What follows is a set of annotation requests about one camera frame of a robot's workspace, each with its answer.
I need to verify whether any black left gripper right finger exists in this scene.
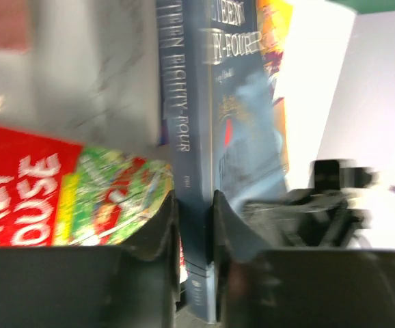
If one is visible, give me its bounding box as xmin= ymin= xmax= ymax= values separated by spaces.
xmin=213 ymin=192 xmax=395 ymax=327

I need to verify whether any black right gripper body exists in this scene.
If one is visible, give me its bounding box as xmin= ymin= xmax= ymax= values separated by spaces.
xmin=241 ymin=159 xmax=375 ymax=247

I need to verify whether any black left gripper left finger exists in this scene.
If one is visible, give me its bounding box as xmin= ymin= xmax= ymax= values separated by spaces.
xmin=0 ymin=196 xmax=180 ymax=327

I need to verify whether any red treehouse book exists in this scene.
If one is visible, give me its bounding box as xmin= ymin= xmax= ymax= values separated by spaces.
xmin=0 ymin=127 xmax=173 ymax=247

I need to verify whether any dark blue 1984 book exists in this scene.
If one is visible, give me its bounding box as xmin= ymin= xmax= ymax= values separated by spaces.
xmin=156 ymin=1 xmax=286 ymax=323

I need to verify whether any orange Roald Dahl book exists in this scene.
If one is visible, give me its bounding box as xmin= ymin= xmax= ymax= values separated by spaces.
xmin=256 ymin=0 xmax=293 ymax=173

